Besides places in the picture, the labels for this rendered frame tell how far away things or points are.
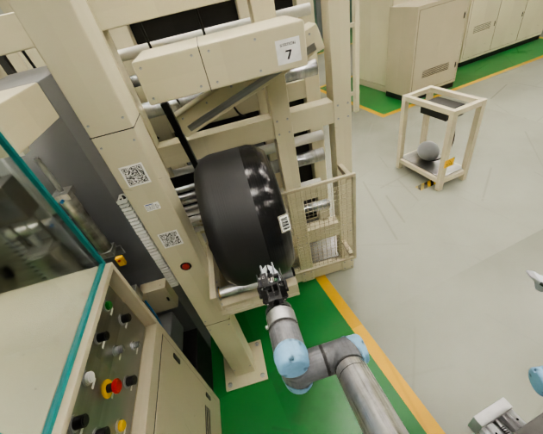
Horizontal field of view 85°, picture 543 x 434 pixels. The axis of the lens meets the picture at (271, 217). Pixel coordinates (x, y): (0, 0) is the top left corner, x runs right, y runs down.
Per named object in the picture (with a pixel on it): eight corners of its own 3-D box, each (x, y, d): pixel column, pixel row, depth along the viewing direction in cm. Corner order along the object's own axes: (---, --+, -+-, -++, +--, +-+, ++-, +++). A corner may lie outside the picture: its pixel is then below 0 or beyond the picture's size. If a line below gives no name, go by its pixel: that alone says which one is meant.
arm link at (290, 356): (281, 385, 67) (273, 364, 62) (271, 343, 76) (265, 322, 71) (314, 375, 67) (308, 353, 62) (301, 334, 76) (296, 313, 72)
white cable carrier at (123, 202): (171, 288, 131) (115, 201, 101) (171, 279, 135) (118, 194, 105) (181, 284, 131) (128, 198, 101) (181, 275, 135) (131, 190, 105)
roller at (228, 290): (219, 294, 133) (219, 300, 129) (215, 286, 131) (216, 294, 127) (293, 271, 135) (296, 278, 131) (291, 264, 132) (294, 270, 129)
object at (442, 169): (438, 191, 290) (454, 111, 240) (396, 167, 335) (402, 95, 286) (465, 179, 297) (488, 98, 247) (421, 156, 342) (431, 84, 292)
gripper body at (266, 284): (280, 266, 85) (290, 296, 75) (285, 287, 90) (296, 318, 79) (254, 273, 85) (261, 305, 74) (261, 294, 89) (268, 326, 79)
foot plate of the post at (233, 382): (227, 392, 184) (225, 390, 183) (223, 351, 205) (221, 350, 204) (268, 379, 185) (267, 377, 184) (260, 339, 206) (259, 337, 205)
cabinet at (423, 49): (408, 103, 460) (419, 6, 382) (384, 96, 502) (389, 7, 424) (454, 86, 477) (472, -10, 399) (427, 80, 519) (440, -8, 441)
